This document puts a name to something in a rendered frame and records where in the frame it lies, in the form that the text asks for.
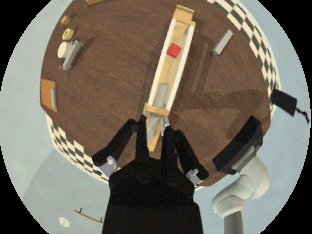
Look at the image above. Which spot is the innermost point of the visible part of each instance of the brown clipboard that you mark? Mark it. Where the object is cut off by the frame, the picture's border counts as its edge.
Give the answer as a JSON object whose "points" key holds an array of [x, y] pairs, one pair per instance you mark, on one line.
{"points": [[47, 95]]}

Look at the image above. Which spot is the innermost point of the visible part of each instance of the cream short cylinder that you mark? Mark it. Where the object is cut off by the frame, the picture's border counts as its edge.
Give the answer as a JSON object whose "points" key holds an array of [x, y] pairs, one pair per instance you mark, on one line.
{"points": [[64, 49]]}

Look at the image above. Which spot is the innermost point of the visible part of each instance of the small brown cube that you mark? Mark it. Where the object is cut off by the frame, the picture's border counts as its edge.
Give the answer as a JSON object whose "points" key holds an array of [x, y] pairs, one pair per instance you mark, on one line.
{"points": [[66, 19]]}

